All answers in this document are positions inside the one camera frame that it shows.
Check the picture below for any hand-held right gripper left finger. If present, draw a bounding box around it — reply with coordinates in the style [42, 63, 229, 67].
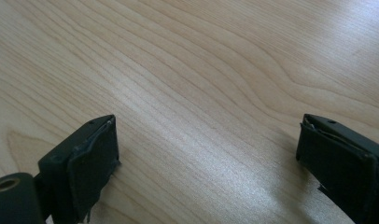
[37, 114, 122, 224]

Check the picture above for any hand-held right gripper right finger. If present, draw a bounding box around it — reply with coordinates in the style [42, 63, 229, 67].
[295, 113, 379, 224]

